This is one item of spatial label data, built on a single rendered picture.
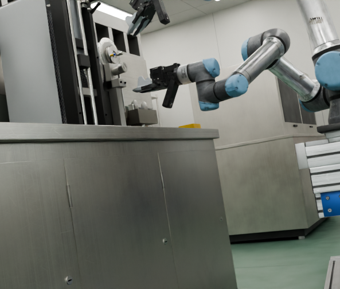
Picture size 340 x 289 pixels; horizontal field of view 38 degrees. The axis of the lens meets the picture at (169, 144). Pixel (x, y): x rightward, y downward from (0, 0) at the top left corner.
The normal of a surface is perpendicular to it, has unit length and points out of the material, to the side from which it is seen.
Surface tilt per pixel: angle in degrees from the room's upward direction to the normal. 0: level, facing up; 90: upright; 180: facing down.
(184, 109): 90
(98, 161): 90
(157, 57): 90
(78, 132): 90
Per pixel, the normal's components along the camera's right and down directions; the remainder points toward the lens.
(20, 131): 0.87, -0.17
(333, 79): -0.43, 0.14
